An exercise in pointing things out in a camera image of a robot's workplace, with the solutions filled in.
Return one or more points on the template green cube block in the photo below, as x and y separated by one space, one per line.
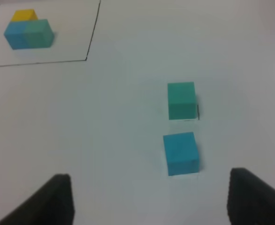
39 34

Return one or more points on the template yellow cube block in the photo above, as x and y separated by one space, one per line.
24 15

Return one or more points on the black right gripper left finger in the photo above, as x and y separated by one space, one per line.
52 204

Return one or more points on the template blue cube block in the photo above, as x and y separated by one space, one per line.
14 35

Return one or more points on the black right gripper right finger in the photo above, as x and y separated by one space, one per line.
250 201

